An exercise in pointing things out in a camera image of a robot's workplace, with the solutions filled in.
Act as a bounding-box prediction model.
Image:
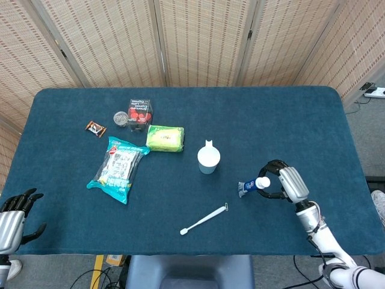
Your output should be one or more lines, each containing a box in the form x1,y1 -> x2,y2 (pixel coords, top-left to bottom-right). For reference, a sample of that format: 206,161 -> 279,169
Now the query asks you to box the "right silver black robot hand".
257,159 -> 311,205

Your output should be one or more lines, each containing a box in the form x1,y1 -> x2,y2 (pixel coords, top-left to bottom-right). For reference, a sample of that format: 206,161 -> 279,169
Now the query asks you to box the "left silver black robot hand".
0,188 -> 48,255

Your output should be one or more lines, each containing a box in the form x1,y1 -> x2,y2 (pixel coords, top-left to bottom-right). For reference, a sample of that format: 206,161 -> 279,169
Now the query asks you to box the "blue white toothpaste tube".
237,176 -> 271,199

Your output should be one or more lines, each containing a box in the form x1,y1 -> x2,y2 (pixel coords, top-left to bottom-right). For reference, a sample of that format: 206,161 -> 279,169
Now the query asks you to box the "white toothbrush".
179,205 -> 227,237

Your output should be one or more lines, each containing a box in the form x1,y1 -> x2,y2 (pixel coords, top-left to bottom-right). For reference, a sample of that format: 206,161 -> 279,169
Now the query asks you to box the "white plastic cup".
197,139 -> 222,175

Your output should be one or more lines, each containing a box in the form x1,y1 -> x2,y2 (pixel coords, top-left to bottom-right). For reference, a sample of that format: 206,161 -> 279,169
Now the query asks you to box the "white shoe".
370,190 -> 385,227
5,259 -> 23,282

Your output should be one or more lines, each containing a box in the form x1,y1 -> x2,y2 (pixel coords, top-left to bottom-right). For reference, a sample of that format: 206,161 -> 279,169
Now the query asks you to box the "yellow cardboard box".
105,254 -> 125,267

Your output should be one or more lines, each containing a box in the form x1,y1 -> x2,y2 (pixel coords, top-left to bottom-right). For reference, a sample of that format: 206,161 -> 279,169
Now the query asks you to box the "teal clear snack bag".
86,135 -> 151,206

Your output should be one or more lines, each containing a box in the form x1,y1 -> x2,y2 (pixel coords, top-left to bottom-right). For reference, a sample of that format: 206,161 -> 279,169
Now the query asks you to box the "white power strip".
363,81 -> 385,99

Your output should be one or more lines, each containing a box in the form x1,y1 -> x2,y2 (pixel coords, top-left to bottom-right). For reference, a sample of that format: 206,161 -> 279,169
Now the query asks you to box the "small brown snack packet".
84,120 -> 108,137

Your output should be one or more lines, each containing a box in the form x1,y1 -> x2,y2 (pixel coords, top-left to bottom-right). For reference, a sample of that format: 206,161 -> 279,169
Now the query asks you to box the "grey blue seat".
124,255 -> 255,289

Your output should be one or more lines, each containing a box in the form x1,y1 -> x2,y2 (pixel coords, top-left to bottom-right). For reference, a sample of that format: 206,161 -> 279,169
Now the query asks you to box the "green tissue pack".
145,124 -> 186,153

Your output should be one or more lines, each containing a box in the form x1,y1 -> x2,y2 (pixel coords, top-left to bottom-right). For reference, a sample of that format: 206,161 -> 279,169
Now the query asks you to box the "blue table cloth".
0,86 -> 378,257

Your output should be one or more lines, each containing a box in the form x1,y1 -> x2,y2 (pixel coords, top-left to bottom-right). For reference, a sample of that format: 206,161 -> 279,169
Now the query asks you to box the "clear box with red contents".
128,98 -> 153,134

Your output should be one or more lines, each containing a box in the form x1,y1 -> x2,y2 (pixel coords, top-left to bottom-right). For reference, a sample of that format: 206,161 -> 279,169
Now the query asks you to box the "woven folding screen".
0,0 -> 385,127

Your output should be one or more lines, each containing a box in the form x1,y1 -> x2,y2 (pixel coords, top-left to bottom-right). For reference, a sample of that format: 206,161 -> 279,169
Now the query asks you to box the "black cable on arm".
306,223 -> 335,273

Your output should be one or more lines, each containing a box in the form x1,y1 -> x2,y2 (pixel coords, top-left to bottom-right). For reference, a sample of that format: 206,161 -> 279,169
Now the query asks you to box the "black floor cable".
70,266 -> 128,289
292,255 -> 332,289

